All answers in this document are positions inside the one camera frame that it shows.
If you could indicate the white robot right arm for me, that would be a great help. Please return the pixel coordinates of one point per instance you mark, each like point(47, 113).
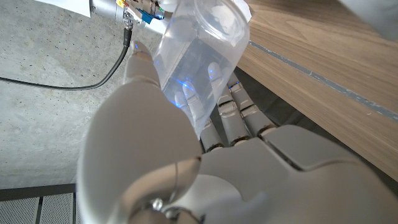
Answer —
point(102, 6)

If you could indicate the white paper tissue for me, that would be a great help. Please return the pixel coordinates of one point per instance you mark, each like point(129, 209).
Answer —
point(155, 28)

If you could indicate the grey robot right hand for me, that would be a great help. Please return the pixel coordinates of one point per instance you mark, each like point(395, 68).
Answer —
point(167, 4)

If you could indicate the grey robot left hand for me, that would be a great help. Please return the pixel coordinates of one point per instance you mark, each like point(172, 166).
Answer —
point(248, 174)

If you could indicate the grey tape strip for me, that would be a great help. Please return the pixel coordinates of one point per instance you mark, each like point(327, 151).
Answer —
point(326, 81)

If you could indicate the small clear plastic box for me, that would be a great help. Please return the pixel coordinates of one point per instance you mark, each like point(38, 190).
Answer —
point(373, 15)

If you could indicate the clear plastic measuring cup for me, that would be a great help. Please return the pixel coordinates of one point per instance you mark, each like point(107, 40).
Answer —
point(199, 46)

